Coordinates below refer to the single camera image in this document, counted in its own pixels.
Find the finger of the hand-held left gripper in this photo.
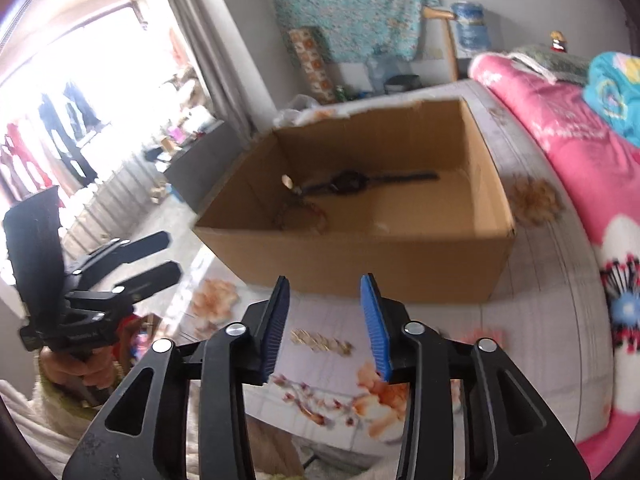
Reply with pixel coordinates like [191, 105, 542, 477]
[74, 230, 174, 287]
[64, 260, 182, 312]

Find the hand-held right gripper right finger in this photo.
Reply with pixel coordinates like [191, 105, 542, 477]
[360, 273, 591, 480]

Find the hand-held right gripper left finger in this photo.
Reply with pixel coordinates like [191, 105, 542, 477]
[62, 275, 292, 480]

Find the gold link chain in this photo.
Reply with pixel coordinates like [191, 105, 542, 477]
[291, 329, 353, 357]

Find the brown cardboard box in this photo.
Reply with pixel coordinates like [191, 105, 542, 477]
[192, 97, 516, 306]

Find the multicolour bead bracelet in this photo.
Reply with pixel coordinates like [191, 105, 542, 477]
[277, 199, 328, 233]

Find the black smartwatch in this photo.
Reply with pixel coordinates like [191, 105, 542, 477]
[292, 170, 441, 198]

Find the person's left hand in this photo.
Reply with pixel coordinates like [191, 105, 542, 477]
[39, 345, 123, 403]

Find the metal window railing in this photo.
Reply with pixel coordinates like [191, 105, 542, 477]
[65, 152, 168, 261]

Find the grey cabinet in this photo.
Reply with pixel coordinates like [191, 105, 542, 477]
[162, 120, 241, 201]

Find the row of hanging clothes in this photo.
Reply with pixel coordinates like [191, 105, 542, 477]
[0, 77, 101, 201]

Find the floral plaid tablecloth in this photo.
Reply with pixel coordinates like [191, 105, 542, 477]
[177, 80, 616, 456]

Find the white plastic bag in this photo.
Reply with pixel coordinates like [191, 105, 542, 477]
[272, 94, 321, 126]

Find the grey curtain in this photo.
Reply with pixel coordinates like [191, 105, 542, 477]
[155, 0, 261, 136]

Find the orange checked patterned roll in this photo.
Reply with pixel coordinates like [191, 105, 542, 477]
[289, 26, 337, 106]

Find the black pot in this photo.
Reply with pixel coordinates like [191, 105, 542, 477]
[384, 74, 421, 95]

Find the clear empty water jug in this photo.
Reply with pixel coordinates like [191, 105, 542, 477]
[366, 55, 401, 96]

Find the pink floral blanket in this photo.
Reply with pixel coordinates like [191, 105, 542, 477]
[469, 51, 640, 480]

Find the wooden chair back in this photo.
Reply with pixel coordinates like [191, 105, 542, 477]
[422, 5, 461, 82]

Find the blue water jug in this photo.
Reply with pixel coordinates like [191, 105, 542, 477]
[451, 1, 487, 56]

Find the grey green patterned cushion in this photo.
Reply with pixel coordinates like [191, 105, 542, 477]
[510, 44, 596, 86]

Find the turquoise quilt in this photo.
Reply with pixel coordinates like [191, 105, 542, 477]
[587, 51, 640, 148]

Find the teal floral wall cloth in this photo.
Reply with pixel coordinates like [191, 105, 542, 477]
[267, 0, 441, 63]

